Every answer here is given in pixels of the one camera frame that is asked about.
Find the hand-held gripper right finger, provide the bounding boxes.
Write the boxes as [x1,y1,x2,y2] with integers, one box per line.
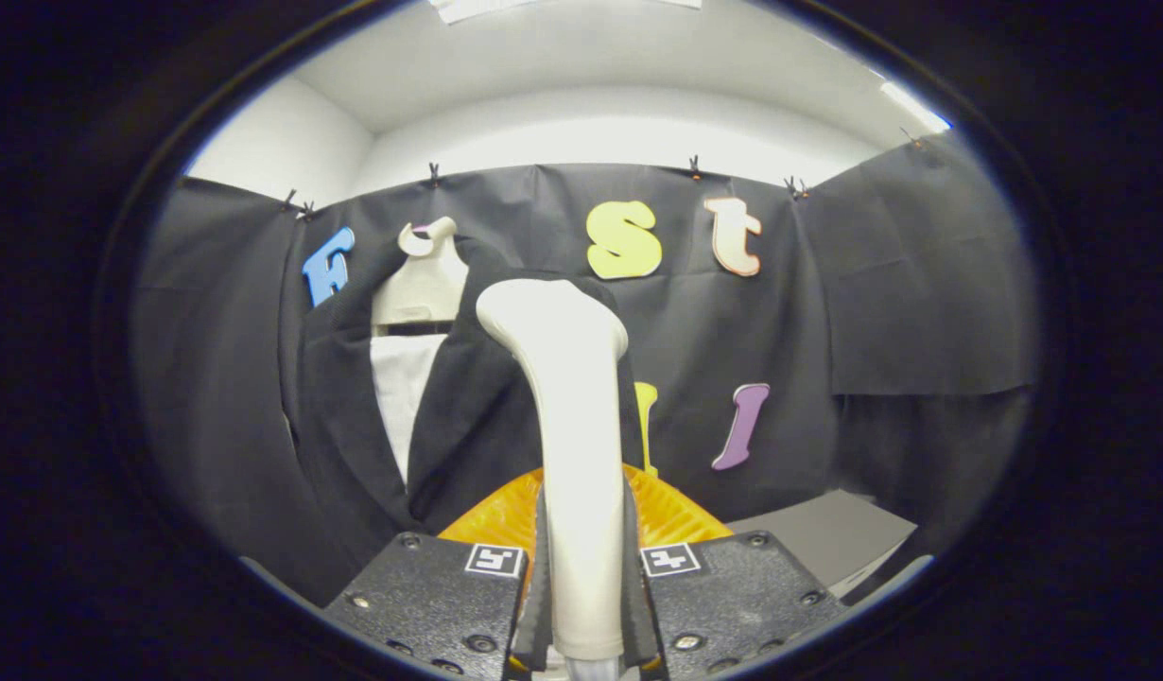
[622,463,847,681]

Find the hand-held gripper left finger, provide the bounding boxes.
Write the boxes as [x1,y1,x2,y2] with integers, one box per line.
[321,465,551,681]

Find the black blazer jacket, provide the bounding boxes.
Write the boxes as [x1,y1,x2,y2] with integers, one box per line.
[284,236,644,535]

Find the white garment steamer wand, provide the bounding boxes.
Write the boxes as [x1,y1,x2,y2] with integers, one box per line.
[476,278,630,681]

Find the grey top white cabinet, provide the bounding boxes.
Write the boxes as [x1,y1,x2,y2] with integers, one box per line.
[723,489,923,597]

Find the white mannequin torso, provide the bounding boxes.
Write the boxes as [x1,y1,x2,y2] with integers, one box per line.
[370,216,471,488]

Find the black backdrop cloth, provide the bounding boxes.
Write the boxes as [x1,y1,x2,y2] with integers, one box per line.
[132,132,1041,606]

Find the long ceiling light panel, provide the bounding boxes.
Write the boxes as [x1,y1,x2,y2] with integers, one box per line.
[430,0,701,22]

